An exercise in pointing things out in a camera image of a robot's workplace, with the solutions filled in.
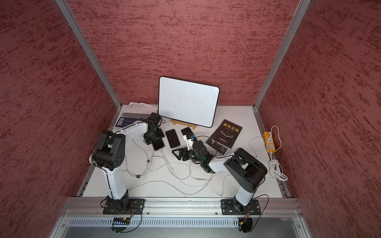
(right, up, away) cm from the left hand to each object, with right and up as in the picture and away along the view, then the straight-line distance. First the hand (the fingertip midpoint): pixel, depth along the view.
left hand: (157, 140), depth 97 cm
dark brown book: (+46, +3, +2) cm, 46 cm away
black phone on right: (+20, +5, +5) cm, 21 cm away
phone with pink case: (+1, -2, -3) cm, 4 cm away
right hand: (+14, -5, -12) cm, 19 cm away
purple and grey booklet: (-22, +20, +15) cm, 34 cm away
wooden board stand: (+11, +12, +7) cm, 18 cm away
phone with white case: (+10, +1, +3) cm, 10 cm away
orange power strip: (+75, -1, -2) cm, 75 cm away
